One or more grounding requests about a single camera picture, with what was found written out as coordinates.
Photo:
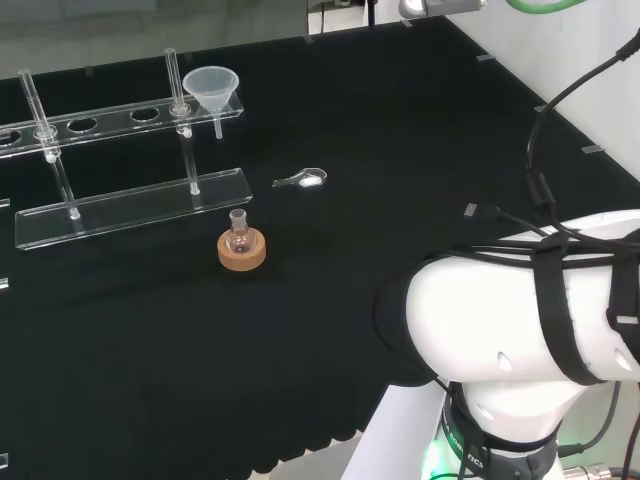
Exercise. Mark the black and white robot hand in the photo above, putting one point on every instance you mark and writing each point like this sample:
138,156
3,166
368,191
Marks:
440,6

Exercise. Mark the translucent plastic funnel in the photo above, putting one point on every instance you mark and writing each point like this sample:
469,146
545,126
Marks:
210,87

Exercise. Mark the glass weighing funnel with powder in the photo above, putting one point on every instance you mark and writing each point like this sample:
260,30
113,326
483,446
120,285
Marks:
309,179

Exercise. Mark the clear acrylic funnel stand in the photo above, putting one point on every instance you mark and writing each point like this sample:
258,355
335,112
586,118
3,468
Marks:
135,207

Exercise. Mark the black tripod pole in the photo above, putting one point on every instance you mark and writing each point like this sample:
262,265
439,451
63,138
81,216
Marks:
371,11

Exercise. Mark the small round-bottom glass flask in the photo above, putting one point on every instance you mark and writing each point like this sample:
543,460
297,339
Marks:
239,240

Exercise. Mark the black bench cloth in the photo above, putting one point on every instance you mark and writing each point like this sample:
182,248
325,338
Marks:
300,325

